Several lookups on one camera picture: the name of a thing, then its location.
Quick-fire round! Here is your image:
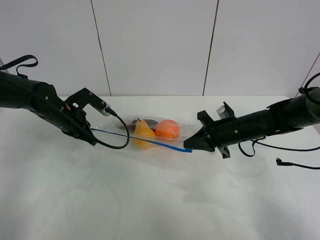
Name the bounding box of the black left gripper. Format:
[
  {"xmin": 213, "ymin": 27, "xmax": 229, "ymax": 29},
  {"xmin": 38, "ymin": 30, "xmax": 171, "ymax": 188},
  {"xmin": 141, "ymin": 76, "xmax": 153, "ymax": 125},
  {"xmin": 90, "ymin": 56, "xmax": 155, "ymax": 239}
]
[{"xmin": 32, "ymin": 87, "xmax": 104, "ymax": 146}]

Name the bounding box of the dark purple eggplant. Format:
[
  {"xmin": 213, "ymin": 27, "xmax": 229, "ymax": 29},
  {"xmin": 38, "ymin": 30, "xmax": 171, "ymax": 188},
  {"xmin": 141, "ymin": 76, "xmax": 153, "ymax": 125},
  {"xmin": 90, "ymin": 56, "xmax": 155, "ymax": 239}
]
[{"xmin": 126, "ymin": 118, "xmax": 159, "ymax": 132}]

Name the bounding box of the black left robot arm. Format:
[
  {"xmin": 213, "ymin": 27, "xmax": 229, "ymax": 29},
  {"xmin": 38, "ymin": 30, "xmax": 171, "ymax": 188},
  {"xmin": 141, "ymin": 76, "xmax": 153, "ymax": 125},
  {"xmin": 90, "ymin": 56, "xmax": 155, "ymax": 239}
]
[{"xmin": 0, "ymin": 54, "xmax": 109, "ymax": 146}]

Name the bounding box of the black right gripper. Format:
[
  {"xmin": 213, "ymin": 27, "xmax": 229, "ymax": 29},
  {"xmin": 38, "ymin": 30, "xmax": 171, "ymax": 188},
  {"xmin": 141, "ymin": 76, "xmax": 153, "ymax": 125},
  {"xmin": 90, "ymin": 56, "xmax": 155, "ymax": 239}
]
[{"xmin": 183, "ymin": 110, "xmax": 263, "ymax": 159}]

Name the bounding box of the yellow pear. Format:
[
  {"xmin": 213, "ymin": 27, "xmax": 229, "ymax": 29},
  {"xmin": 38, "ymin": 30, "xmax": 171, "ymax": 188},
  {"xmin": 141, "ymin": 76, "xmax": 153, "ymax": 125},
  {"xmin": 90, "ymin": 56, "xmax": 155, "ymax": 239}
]
[{"xmin": 133, "ymin": 118, "xmax": 156, "ymax": 150}]

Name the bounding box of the black left camera cable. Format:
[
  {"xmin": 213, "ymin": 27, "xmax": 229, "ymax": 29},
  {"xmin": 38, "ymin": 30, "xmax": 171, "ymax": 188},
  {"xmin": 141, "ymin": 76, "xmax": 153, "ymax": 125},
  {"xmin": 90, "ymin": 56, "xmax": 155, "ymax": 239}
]
[{"xmin": 74, "ymin": 107, "xmax": 131, "ymax": 150}]

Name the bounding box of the clear zip bag blue seal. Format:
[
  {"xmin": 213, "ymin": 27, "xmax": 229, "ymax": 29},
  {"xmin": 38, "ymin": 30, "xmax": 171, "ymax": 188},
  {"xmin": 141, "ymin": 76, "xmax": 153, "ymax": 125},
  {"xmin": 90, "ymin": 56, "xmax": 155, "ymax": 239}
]
[{"xmin": 91, "ymin": 115, "xmax": 197, "ymax": 153}]

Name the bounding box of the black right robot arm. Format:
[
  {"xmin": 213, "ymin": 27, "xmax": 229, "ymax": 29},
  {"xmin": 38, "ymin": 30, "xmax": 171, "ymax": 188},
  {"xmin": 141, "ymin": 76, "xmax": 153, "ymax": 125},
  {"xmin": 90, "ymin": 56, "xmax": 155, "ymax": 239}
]
[{"xmin": 183, "ymin": 87, "xmax": 320, "ymax": 159}]

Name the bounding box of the black cable with plug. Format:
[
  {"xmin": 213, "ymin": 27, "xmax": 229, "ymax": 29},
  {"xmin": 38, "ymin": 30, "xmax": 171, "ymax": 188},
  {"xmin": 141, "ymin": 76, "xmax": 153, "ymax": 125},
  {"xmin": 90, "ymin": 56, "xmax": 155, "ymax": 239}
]
[{"xmin": 237, "ymin": 136, "xmax": 320, "ymax": 171}]

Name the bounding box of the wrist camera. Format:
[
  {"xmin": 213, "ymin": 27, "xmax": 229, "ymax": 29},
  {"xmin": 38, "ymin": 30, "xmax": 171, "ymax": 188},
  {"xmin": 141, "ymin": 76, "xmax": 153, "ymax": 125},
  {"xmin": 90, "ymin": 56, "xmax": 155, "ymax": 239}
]
[
  {"xmin": 94, "ymin": 101, "xmax": 111, "ymax": 117},
  {"xmin": 216, "ymin": 101, "xmax": 236, "ymax": 120}
]

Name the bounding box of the orange fruit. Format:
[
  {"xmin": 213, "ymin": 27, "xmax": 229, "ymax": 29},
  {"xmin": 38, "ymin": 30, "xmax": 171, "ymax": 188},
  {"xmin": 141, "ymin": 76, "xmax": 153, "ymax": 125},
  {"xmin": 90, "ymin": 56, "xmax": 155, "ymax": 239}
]
[{"xmin": 155, "ymin": 119, "xmax": 181, "ymax": 141}]

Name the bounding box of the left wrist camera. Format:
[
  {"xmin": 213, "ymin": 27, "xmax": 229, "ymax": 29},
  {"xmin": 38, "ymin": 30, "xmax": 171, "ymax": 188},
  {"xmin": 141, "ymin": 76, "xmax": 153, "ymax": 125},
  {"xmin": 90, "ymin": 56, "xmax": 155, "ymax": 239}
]
[{"xmin": 94, "ymin": 101, "xmax": 111, "ymax": 117}]

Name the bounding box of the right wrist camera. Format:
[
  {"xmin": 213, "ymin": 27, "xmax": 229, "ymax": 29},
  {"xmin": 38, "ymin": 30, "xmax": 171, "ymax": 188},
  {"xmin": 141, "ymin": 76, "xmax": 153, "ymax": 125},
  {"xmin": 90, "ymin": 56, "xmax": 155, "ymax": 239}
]
[{"xmin": 216, "ymin": 101, "xmax": 236, "ymax": 120}]

